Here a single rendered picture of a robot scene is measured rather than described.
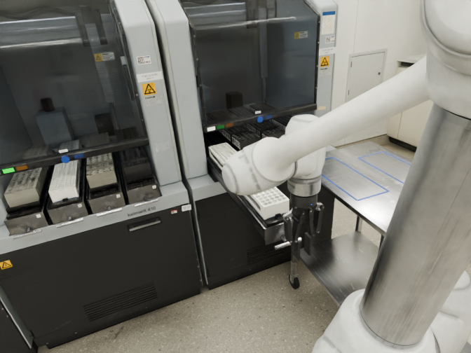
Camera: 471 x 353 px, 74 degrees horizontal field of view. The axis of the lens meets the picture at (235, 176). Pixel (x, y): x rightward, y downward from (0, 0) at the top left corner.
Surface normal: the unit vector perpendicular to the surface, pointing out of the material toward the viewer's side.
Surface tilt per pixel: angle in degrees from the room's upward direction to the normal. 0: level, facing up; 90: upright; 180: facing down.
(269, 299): 0
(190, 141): 90
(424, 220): 90
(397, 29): 90
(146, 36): 90
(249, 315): 0
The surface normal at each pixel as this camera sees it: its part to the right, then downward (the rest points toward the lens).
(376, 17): 0.38, 0.41
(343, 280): -0.07, -0.88
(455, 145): -0.81, 0.33
